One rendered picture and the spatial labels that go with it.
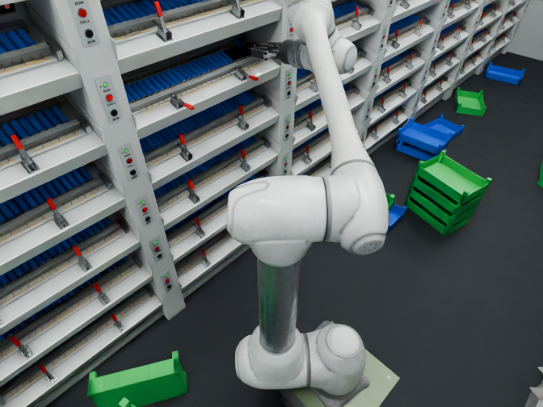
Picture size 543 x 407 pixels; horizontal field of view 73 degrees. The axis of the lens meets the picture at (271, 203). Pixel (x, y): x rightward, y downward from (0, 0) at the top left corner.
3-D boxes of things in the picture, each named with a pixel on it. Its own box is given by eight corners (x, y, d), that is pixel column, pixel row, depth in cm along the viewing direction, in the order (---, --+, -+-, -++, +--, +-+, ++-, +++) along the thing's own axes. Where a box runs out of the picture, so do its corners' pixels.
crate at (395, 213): (403, 216, 212) (407, 207, 206) (385, 236, 201) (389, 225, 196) (359, 192, 227) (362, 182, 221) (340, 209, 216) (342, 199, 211)
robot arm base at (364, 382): (379, 376, 127) (383, 370, 123) (331, 419, 117) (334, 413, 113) (342, 335, 137) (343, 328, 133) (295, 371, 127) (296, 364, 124)
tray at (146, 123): (278, 76, 140) (284, 54, 132) (136, 140, 108) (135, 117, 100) (242, 44, 145) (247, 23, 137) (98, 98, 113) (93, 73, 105)
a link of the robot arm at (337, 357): (364, 396, 117) (379, 366, 102) (307, 398, 116) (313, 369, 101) (354, 346, 128) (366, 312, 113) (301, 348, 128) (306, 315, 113)
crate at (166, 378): (187, 393, 142) (185, 373, 147) (179, 371, 128) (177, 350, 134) (105, 416, 136) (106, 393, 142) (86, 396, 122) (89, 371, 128)
